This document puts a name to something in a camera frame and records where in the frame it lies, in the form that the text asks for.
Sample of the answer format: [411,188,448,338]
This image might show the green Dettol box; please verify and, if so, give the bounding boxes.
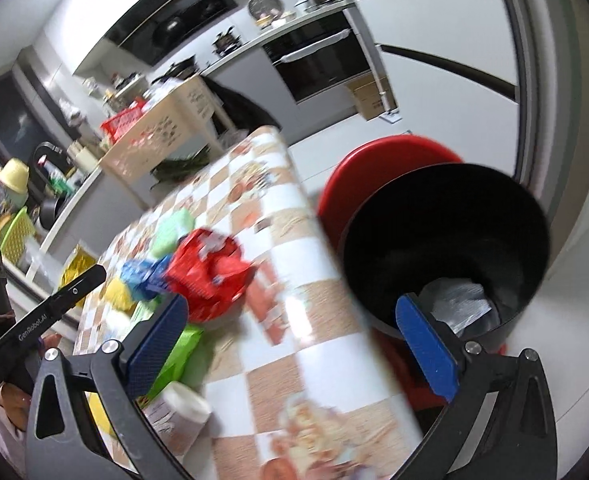
[138,324,203,405]

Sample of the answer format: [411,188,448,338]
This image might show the yellow foam fruit net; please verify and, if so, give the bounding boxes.
[100,278,137,318]

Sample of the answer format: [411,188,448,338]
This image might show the blue snack wrapper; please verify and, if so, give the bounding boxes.
[120,255,172,301]

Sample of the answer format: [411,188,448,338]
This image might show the red snack wrapper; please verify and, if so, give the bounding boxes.
[164,228,255,324]

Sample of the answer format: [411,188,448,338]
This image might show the green sponge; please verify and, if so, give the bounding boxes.
[149,208,195,259]

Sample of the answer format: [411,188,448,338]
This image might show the clear plastic trash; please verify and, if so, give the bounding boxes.
[418,278,501,338]

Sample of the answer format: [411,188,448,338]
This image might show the black trash bin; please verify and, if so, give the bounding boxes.
[341,162,551,351]

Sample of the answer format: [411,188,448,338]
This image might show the white paper cup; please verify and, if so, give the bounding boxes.
[144,382,212,458]

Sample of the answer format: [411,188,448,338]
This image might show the green plastic basket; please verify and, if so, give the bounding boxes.
[0,207,36,266]

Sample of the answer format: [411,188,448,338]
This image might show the gold foil bag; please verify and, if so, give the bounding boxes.
[58,244,97,289]

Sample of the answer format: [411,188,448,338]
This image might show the yellow bowl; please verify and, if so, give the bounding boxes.
[0,158,30,195]

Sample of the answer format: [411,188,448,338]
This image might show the checkered patterned tablecloth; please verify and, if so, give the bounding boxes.
[99,126,421,479]

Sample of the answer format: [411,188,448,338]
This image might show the green vegetables in bag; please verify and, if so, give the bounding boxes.
[151,146,210,182]

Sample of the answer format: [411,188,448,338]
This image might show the red plastic basket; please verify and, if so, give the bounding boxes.
[100,99,146,144]

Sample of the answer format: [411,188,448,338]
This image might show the red round stool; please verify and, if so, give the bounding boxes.
[317,134,464,252]

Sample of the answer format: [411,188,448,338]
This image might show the beige plastic basket rack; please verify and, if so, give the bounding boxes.
[99,75,224,184]

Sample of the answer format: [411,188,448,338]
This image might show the cardboard box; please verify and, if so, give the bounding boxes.
[345,73,386,120]

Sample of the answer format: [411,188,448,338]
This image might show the black wok with lid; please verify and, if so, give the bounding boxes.
[152,55,199,84]

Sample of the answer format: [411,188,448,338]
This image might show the white refrigerator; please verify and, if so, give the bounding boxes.
[357,0,519,174]

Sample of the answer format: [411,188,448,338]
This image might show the black cooking pot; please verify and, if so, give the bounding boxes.
[212,26,242,58]

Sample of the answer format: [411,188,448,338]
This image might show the black built-in oven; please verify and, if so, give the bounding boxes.
[262,11,369,103]

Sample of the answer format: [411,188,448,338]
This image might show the black range hood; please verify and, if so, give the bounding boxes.
[104,0,237,66]

